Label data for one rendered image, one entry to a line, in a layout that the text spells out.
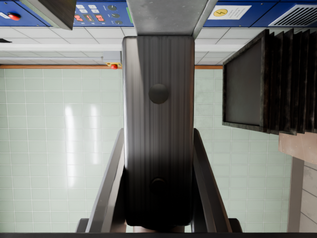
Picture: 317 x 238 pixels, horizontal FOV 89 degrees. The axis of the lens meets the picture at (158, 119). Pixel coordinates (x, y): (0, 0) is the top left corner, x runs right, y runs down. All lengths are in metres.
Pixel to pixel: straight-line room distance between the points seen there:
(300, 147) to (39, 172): 1.74
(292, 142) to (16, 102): 1.84
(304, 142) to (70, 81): 1.49
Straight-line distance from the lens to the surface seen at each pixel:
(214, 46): 0.97
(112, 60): 1.02
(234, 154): 1.49
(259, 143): 1.57
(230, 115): 0.73
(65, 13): 0.45
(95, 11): 0.63
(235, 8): 0.63
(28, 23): 0.81
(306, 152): 0.92
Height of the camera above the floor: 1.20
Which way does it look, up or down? level
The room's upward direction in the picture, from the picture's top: 90 degrees counter-clockwise
